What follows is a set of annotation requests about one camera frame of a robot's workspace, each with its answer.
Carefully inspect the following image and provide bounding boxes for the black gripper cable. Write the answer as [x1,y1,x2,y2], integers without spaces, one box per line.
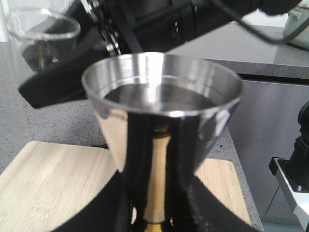
[212,0,309,45]

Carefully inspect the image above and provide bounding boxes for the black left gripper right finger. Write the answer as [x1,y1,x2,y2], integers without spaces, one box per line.
[169,175,255,232]

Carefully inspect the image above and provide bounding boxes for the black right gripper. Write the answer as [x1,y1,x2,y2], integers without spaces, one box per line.
[65,0,261,58]

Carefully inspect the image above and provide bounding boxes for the small glass beaker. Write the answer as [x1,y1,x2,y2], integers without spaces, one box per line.
[6,7,81,73]

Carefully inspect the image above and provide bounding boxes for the steel double jigger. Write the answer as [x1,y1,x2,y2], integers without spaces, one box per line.
[82,52,243,232]

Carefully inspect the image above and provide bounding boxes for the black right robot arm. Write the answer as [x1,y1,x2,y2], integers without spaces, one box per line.
[18,0,298,108]

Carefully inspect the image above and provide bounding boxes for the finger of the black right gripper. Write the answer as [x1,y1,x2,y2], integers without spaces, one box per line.
[18,28,109,109]

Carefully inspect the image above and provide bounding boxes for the white black machine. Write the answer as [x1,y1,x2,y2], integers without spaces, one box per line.
[269,102,309,232]

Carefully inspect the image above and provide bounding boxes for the white appliance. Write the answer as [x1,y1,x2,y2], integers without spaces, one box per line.
[282,3,309,50]

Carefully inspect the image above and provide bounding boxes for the light wooden cutting board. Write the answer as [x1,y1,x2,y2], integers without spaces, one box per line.
[0,139,251,232]

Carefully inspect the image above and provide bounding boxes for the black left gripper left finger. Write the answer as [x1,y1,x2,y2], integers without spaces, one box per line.
[52,174,138,232]

